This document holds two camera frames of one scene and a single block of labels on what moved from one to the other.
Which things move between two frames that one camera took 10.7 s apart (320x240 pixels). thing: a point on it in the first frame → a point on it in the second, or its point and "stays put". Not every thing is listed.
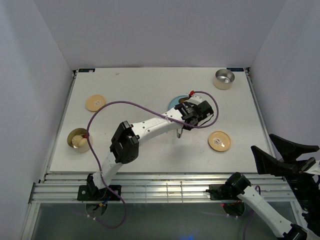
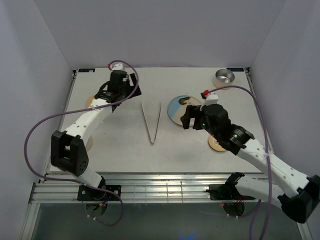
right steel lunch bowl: [223, 79] stays put
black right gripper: [265, 163] → [185, 119]
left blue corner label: [86, 70] stays put
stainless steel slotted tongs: [179, 133] → [158, 124]
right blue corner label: [235, 69] stays put
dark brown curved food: [181, 100] stays put
